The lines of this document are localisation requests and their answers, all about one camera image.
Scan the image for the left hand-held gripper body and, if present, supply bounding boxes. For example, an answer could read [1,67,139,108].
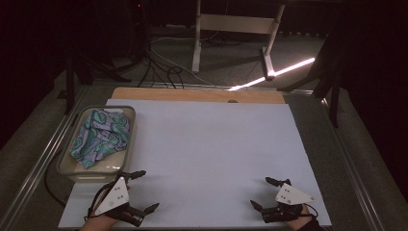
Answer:
[93,172,146,228]

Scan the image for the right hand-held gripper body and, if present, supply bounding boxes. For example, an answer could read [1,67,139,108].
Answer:
[261,183,317,224]

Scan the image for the clear plastic container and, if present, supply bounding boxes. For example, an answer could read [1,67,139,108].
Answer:
[56,105,137,184]

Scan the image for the teal and purple patterned cloth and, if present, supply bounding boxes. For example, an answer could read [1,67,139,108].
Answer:
[69,109,131,170]

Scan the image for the person's right hand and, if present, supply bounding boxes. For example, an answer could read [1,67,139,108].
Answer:
[284,205,317,231]

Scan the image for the person's left hand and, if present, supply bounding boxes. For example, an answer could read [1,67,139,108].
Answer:
[79,205,130,231]

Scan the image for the white paper sheet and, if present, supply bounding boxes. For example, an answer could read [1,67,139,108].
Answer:
[58,98,333,229]

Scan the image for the wooden board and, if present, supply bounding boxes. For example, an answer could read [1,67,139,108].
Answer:
[111,86,287,105]

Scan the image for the black stand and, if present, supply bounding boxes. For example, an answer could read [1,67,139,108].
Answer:
[57,52,133,116]
[277,30,346,129]

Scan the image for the left hand-held gripper cable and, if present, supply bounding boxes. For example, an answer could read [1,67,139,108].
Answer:
[84,183,112,223]

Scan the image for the hand-held gripper cable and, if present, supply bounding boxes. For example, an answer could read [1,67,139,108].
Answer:
[301,203,319,219]
[84,183,112,223]

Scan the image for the right hand-held gripper cable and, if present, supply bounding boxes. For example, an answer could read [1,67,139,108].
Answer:
[301,203,319,219]

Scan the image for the black table cable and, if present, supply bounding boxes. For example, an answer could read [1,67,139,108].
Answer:
[43,148,69,208]

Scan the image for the aluminium table rail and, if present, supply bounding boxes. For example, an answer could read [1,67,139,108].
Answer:
[140,81,314,96]
[0,86,91,231]
[320,95,388,231]

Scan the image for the black floor cable bundle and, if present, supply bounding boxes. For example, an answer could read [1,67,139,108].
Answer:
[126,30,186,90]

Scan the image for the white floor cable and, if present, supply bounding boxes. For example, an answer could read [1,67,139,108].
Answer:
[149,36,216,87]

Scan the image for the white desk frame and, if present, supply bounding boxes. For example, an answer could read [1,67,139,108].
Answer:
[191,0,287,81]

